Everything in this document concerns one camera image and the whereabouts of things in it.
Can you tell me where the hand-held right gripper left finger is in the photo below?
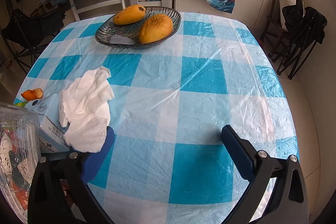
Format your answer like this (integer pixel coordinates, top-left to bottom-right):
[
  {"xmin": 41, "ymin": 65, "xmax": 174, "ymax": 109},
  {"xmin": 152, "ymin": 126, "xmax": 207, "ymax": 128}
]
[{"xmin": 28, "ymin": 126, "xmax": 116, "ymax": 224}]

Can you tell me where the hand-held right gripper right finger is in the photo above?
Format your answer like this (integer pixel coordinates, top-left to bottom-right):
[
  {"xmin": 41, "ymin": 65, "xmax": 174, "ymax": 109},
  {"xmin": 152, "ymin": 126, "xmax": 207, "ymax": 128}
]
[{"xmin": 221, "ymin": 124, "xmax": 309, "ymax": 224}]

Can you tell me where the white tissue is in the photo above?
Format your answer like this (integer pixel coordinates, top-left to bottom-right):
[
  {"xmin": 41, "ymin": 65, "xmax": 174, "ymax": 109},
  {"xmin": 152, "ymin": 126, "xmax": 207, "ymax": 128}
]
[{"xmin": 59, "ymin": 67, "xmax": 114, "ymax": 153}]

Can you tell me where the pale blue milk carton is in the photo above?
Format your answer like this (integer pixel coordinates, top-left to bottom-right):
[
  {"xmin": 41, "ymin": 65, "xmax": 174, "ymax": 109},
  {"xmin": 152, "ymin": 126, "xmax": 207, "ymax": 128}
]
[{"xmin": 13, "ymin": 94, "xmax": 71, "ymax": 155}]

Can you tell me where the clear plastic container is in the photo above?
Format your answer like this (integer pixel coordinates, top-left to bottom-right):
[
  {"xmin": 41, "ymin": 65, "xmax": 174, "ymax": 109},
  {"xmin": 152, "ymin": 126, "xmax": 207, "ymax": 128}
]
[{"xmin": 0, "ymin": 102, "xmax": 42, "ymax": 215}]

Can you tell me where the orange peel piece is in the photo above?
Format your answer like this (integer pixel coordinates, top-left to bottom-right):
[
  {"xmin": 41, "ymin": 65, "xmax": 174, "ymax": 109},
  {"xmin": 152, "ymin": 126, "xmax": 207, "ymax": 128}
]
[{"xmin": 21, "ymin": 88, "xmax": 44, "ymax": 101}]

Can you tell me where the blue white checked tablecloth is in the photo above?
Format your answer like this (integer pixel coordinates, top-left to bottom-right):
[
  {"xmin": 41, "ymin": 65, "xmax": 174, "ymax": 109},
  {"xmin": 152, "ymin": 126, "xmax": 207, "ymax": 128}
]
[{"xmin": 14, "ymin": 12, "xmax": 300, "ymax": 224}]

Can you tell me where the ribbed glass fruit bowl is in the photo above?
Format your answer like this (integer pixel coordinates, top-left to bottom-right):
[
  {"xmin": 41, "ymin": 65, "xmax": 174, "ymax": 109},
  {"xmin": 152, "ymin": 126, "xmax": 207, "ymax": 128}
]
[{"xmin": 95, "ymin": 7, "xmax": 182, "ymax": 49}]

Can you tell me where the rough-skinned yellow mango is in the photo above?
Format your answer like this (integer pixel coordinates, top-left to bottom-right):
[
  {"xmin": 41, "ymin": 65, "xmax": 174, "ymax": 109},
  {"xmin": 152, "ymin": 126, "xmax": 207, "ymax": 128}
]
[{"xmin": 138, "ymin": 14, "xmax": 174, "ymax": 44}]

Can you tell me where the black folding chair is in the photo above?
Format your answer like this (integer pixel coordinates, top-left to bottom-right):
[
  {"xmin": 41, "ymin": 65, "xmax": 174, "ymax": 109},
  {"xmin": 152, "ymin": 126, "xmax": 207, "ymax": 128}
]
[
  {"xmin": 0, "ymin": 7, "xmax": 66, "ymax": 75},
  {"xmin": 273, "ymin": 0, "xmax": 328, "ymax": 80}
]

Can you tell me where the smooth yellow mango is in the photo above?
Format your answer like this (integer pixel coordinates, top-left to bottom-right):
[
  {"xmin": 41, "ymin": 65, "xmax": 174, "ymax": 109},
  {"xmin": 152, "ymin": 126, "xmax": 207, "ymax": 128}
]
[{"xmin": 113, "ymin": 4, "xmax": 146, "ymax": 25}]

